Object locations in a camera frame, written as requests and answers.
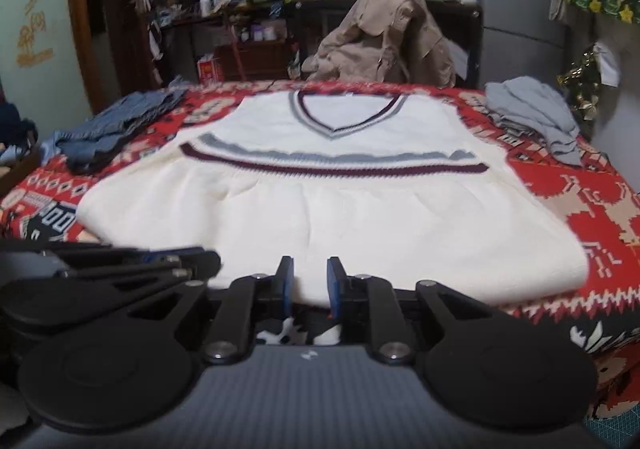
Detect white knit sweater vest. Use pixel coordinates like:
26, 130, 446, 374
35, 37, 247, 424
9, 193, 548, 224
77, 90, 588, 306

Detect blue denim jeans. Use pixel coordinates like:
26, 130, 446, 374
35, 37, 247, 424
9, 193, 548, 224
40, 88, 186, 175

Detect red box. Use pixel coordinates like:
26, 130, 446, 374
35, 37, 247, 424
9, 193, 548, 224
196, 54, 224, 84

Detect red broom stick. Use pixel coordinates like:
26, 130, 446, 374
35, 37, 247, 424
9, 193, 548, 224
227, 23, 247, 82

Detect grey garment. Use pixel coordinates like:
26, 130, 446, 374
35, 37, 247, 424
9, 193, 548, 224
485, 76, 582, 166

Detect beige jacket on chair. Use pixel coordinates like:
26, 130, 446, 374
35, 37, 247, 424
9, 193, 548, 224
302, 0, 457, 88

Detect red patterned table cloth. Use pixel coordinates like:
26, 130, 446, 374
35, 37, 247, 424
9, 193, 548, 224
1, 81, 639, 419

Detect cluttered dark shelf desk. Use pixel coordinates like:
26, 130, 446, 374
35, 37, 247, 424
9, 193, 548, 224
163, 0, 483, 90

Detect small christmas tree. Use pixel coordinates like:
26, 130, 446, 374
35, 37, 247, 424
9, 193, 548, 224
556, 44, 602, 136

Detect grey refrigerator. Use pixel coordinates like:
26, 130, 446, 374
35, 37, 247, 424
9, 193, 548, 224
478, 0, 565, 86

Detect wooden door frame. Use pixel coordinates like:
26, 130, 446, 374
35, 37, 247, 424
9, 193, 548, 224
68, 0, 156, 114

